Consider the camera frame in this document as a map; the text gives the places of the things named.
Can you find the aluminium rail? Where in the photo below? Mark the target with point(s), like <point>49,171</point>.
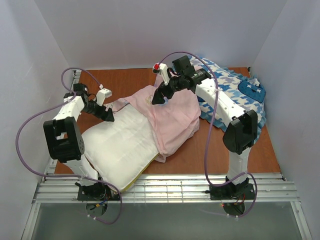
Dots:
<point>53,166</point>
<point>170,188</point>

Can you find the aluminium left side rail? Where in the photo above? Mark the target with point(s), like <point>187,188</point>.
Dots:
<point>53,166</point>

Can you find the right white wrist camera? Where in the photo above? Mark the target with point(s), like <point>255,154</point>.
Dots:
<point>162,70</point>

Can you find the pink pillowcase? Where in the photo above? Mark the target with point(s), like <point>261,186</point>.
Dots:
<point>173,122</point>

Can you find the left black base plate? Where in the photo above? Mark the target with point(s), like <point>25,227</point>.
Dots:
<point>96,192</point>

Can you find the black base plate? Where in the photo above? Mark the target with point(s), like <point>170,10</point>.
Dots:
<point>228,192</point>
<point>96,192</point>

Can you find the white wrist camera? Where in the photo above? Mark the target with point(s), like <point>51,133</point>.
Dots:
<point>162,70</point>
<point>103,94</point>

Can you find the white pillow yellow edge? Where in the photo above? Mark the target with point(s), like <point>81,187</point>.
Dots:
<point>121,150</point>

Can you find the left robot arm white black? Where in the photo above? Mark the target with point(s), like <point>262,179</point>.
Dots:
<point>64,139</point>

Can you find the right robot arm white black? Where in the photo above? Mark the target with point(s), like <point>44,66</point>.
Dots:
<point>241,125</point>

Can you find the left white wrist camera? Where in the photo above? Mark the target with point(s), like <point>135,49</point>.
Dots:
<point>103,94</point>

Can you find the aluminium front rail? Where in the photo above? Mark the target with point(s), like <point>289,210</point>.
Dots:
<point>170,188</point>

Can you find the blue white houndstooth pillow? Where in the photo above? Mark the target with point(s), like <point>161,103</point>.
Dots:
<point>246,92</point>

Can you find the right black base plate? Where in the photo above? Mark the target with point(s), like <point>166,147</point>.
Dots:
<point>228,192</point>

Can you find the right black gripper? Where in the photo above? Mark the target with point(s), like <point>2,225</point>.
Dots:
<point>163,90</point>

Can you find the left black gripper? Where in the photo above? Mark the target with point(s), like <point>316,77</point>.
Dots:
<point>101,111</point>

